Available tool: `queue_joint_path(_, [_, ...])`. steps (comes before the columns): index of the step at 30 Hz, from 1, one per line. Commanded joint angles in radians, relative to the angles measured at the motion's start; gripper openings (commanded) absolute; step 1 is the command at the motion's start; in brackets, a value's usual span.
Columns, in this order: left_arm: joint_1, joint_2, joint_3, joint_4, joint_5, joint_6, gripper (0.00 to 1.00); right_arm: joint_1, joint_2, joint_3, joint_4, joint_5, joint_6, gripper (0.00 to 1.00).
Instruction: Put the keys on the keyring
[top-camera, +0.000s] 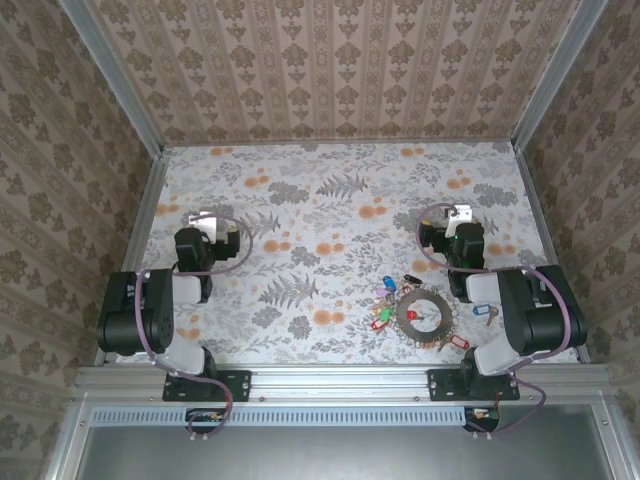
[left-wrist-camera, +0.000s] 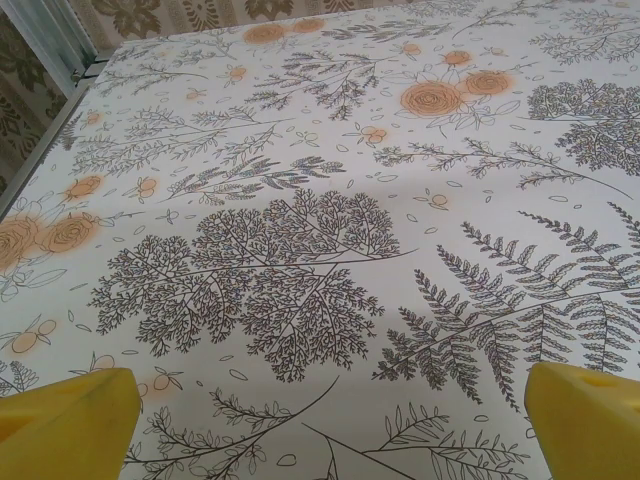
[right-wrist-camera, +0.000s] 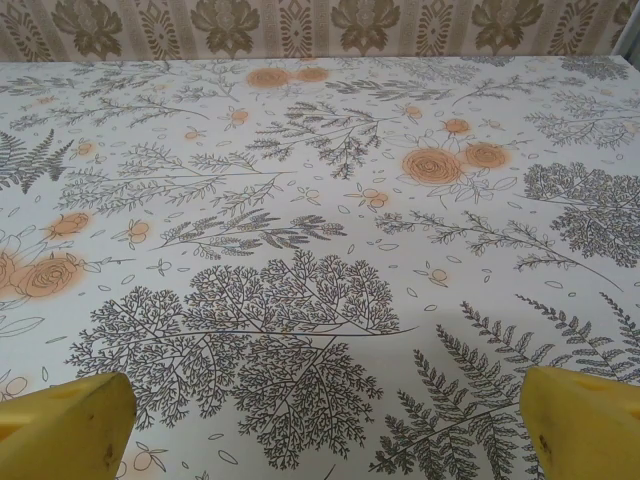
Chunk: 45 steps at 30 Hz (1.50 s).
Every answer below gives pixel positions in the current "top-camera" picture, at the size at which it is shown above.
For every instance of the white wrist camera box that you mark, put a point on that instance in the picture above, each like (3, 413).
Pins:
(212, 227)
(462, 214)

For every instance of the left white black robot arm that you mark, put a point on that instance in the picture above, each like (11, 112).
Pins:
(160, 330)

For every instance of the blue key tag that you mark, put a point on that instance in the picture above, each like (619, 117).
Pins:
(388, 282)

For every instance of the aluminium frame post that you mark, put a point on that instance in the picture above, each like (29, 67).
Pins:
(556, 75)
(116, 80)

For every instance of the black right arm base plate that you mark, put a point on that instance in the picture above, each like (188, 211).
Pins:
(442, 385)

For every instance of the green key tag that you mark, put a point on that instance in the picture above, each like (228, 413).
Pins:
(386, 316)

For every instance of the grey steel panel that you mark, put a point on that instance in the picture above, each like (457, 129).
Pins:
(340, 455)

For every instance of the brass key with blue tag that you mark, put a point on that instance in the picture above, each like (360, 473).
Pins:
(481, 310)

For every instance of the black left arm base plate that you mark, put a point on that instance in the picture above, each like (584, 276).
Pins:
(235, 385)

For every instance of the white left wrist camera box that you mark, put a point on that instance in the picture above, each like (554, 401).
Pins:
(212, 227)

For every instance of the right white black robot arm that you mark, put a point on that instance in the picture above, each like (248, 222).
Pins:
(540, 320)

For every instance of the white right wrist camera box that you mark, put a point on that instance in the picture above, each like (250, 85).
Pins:
(462, 214)

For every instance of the black key tag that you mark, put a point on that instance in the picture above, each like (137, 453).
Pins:
(410, 277)

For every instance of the black wiring connector box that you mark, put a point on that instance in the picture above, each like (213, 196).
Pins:
(482, 417)
(205, 420)

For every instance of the long aluminium mounting rail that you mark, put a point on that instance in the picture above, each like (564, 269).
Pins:
(340, 382)

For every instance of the purple key tag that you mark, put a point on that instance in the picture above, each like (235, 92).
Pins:
(381, 292)

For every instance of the aluminium table side rail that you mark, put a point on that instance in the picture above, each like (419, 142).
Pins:
(531, 190)
(149, 200)

